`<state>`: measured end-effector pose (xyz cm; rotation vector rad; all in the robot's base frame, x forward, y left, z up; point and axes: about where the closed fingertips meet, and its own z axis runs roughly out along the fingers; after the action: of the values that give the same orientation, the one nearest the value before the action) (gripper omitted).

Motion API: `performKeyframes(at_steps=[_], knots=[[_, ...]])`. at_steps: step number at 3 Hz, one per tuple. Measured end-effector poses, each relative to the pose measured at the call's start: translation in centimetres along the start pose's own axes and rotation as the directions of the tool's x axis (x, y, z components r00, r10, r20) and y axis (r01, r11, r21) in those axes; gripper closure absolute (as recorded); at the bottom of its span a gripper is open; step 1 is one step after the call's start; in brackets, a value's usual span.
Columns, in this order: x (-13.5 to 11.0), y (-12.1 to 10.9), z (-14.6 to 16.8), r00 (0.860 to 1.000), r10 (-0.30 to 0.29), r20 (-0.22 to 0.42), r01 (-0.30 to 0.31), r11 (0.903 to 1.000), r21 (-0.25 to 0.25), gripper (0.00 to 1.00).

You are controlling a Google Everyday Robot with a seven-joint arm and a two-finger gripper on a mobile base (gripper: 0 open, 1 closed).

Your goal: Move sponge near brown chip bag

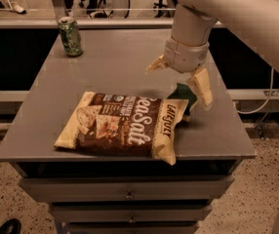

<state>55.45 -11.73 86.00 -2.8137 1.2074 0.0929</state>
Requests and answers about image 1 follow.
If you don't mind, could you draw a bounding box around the white cable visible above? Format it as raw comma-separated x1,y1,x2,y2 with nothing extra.
236,66,275,115

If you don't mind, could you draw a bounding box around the top drawer knob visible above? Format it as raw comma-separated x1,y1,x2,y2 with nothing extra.
125,192,134,201

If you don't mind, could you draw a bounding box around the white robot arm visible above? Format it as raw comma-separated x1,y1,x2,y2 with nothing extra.
150,0,279,73

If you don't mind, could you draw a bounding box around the grey metal railing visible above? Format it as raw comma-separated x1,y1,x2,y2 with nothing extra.
0,0,225,30

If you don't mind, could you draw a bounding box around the brown sea salt chip bag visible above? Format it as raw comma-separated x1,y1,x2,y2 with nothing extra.
55,92,188,165

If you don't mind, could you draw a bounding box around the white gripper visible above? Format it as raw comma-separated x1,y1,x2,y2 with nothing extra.
146,37,213,110

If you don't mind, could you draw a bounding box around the black shoe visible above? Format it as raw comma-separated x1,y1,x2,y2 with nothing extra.
0,218,21,234

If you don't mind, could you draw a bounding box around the drawer knob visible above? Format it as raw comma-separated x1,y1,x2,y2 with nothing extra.
128,216,137,224
125,192,134,201

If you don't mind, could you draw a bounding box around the green and yellow sponge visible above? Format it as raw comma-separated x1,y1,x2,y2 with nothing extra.
168,83,198,122

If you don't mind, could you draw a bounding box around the grey drawer cabinet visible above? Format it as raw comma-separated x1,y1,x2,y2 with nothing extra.
0,29,256,234

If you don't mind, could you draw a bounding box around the green soda can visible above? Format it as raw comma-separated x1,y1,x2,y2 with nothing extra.
58,17,83,57

